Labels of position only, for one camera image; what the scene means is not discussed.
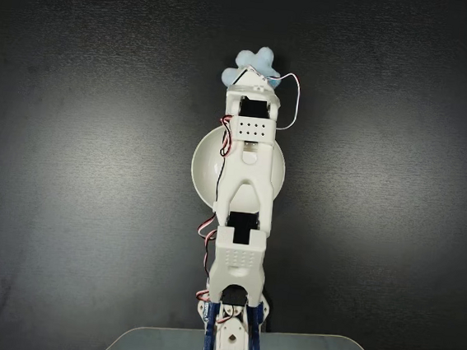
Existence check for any skyblue plush doll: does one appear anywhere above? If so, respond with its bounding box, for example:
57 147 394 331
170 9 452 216
220 44 286 94

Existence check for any white ceramic bowl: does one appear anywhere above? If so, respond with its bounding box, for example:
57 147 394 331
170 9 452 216
186 124 292 222

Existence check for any blue table clamp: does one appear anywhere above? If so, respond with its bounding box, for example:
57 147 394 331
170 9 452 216
199 300 222 350
242 298 272 350

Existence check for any red white gripper cable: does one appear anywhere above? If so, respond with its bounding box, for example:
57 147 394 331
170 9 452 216
262 71 303 133

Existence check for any red black servo cable bundle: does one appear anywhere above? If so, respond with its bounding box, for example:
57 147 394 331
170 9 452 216
194 114 236 306

